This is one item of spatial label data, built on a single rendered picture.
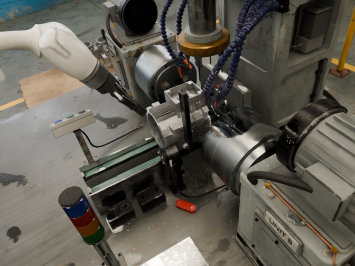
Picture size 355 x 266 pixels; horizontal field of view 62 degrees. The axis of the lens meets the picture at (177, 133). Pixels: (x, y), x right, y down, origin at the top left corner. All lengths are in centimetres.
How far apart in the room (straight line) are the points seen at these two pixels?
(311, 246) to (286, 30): 65
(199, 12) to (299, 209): 63
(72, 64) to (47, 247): 68
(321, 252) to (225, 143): 39
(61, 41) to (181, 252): 70
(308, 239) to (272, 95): 60
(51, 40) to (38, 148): 83
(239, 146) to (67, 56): 56
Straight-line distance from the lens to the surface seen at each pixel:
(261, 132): 90
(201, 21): 99
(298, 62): 117
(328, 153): 64
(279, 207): 75
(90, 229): 84
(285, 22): 102
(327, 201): 63
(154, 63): 131
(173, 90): 114
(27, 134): 177
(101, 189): 114
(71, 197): 76
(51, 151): 159
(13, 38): 105
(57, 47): 91
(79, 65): 93
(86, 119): 124
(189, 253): 95
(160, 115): 108
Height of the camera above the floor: 178
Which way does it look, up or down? 42 degrees down
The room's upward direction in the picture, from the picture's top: 9 degrees counter-clockwise
